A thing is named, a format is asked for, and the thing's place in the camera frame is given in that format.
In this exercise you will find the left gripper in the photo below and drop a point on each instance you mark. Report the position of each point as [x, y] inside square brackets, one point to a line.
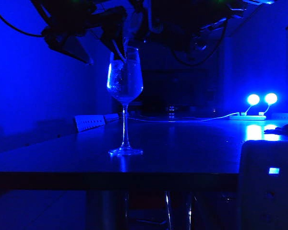
[69, 24]

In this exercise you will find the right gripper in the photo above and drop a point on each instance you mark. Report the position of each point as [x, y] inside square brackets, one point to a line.
[213, 19]

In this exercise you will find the black thermos cup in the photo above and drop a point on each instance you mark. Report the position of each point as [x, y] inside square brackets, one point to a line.
[168, 24]

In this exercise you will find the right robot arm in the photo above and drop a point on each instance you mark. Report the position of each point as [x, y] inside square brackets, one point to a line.
[254, 2]

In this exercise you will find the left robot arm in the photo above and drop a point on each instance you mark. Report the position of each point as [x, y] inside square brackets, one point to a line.
[62, 2]

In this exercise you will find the stemmed wine glass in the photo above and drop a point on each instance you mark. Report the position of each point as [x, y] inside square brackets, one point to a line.
[124, 83]

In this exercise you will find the dark monitor screen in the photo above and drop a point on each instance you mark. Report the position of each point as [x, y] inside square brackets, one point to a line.
[172, 88]

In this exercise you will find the medium white perforated strip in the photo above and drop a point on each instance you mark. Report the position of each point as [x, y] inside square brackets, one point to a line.
[110, 117]

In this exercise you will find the large white perforated strip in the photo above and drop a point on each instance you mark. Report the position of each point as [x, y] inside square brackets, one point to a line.
[89, 122]

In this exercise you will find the round USB lamp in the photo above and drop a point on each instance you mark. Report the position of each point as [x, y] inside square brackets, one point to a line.
[253, 99]
[270, 98]

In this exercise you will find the small clear glass jar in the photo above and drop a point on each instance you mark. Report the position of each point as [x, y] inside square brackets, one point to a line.
[171, 112]

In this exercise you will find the white power strip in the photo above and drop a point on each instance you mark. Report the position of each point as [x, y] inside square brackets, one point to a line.
[247, 117]

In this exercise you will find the dark crumpled cloth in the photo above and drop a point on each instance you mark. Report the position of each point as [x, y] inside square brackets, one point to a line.
[283, 130]

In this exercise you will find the wide grey table leg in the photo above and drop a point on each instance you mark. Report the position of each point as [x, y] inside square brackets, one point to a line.
[105, 210]

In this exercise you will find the white box with lit indicator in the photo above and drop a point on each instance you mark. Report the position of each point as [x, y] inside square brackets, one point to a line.
[266, 187]

